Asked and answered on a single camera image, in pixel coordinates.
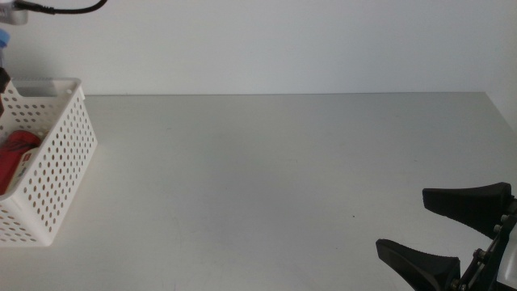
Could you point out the white perforated plastic basket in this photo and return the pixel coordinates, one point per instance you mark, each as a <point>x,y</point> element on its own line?
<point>60,161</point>

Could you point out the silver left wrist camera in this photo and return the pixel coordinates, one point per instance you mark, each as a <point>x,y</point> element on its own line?
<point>14,15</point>

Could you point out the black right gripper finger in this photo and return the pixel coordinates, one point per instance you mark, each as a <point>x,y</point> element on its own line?
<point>472,202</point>
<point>424,268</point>

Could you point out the clear blue-capped water bottle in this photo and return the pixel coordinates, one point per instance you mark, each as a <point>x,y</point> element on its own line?
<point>3,38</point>

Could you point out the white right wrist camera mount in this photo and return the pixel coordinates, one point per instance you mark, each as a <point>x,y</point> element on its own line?
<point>511,262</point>

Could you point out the red cola can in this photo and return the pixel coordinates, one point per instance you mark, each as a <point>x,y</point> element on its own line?
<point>14,153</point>

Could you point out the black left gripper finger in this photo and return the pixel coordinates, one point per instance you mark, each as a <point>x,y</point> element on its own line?
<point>3,83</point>

